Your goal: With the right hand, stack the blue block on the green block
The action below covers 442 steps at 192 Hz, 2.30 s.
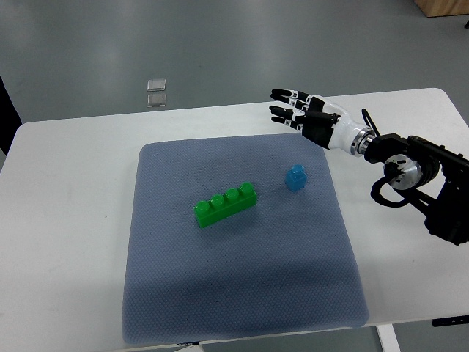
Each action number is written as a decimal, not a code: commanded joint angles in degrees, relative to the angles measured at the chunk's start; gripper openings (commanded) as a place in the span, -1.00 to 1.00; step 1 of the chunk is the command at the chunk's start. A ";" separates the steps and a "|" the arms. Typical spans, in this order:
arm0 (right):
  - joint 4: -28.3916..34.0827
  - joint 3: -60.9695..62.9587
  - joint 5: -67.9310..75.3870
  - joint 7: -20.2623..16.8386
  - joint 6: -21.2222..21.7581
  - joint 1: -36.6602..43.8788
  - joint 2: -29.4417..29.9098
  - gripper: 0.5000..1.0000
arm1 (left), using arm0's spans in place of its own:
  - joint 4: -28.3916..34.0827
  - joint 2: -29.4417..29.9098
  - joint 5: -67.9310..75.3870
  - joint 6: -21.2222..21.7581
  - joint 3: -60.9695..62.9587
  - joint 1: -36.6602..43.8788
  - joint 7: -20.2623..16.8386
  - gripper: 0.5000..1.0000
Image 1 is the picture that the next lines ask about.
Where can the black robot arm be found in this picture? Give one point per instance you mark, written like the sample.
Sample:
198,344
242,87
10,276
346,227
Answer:
431,178

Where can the green four-stud toy block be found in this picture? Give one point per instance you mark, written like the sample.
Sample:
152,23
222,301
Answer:
222,206

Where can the metal floor plate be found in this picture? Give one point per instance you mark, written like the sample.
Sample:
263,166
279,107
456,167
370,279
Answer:
156,84
157,99

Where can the dark object at left edge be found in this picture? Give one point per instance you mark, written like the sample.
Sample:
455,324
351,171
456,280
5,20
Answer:
10,120

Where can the blue-grey mesh mat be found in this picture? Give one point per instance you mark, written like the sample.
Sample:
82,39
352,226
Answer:
283,265

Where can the lower metal floor plate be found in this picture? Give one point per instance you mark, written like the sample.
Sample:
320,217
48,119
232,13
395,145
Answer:
157,99

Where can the black table control panel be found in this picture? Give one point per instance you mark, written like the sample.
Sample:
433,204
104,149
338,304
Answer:
450,321

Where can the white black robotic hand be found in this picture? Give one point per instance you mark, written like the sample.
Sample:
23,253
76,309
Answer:
321,121

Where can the blue toy block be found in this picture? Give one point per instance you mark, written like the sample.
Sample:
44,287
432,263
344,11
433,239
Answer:
296,178

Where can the white table leg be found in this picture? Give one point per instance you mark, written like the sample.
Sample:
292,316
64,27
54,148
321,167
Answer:
388,339

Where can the wooden box corner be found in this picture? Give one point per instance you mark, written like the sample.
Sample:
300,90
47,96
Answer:
442,8

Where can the upper metal floor plate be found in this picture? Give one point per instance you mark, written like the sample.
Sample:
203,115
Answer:
156,84

